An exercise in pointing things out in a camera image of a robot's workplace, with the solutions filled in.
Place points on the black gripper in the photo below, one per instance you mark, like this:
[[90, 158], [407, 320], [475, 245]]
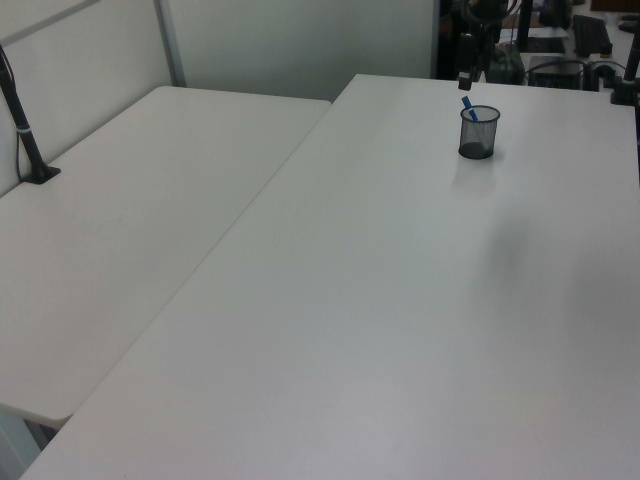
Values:
[[482, 15]]

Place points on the blue and white marker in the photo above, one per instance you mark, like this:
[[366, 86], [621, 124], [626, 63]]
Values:
[[467, 102]]

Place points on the black mesh pen cup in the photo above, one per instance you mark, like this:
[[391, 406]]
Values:
[[477, 145]]

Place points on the black box device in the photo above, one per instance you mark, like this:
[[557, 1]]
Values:
[[555, 72]]

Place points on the black office chair back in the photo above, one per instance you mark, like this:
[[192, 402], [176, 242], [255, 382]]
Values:
[[592, 35]]

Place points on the black clamp stand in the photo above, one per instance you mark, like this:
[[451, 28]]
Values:
[[622, 92]]

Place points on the grey metal partition post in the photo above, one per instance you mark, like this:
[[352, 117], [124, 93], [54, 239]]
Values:
[[170, 45]]

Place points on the grey partition rail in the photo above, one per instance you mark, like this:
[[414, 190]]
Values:
[[50, 21]]

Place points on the black camera stand pole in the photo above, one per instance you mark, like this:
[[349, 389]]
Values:
[[25, 140]]

